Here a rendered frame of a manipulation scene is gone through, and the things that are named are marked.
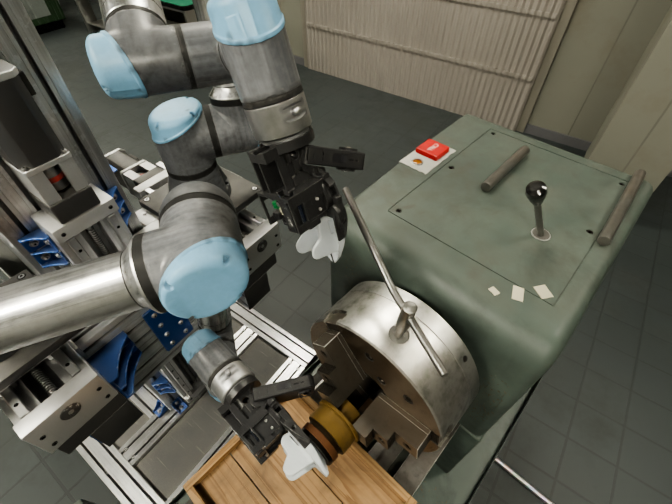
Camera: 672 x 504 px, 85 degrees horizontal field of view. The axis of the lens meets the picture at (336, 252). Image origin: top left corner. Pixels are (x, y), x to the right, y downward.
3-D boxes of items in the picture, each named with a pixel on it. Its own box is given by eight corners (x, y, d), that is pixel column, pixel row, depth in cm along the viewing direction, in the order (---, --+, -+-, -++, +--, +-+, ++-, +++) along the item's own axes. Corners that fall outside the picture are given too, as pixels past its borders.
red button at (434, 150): (428, 144, 95) (429, 137, 93) (448, 154, 92) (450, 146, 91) (414, 154, 92) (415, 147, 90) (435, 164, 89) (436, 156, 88)
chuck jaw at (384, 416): (391, 378, 68) (449, 420, 61) (391, 391, 71) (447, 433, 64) (351, 424, 62) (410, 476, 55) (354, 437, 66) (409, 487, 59)
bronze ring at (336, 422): (332, 380, 66) (293, 420, 61) (372, 419, 62) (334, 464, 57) (331, 398, 73) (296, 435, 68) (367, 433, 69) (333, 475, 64)
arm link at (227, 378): (246, 371, 76) (239, 352, 70) (261, 386, 74) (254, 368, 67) (215, 397, 72) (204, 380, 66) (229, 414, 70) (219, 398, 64)
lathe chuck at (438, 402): (334, 337, 93) (345, 262, 68) (440, 432, 80) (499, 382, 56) (309, 362, 88) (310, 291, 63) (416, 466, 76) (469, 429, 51)
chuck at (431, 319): (344, 328, 94) (358, 251, 70) (448, 420, 82) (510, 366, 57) (334, 337, 93) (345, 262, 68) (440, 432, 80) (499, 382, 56)
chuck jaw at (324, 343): (362, 360, 72) (334, 311, 69) (379, 365, 68) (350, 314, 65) (323, 401, 67) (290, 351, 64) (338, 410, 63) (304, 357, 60)
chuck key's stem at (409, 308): (404, 345, 62) (420, 310, 53) (392, 350, 61) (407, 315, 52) (397, 334, 63) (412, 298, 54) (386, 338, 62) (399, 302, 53)
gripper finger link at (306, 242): (301, 272, 59) (282, 223, 54) (327, 251, 62) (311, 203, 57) (313, 277, 57) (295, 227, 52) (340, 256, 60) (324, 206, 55)
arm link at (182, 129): (162, 152, 90) (140, 98, 80) (218, 142, 93) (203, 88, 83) (165, 181, 82) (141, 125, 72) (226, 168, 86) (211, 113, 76)
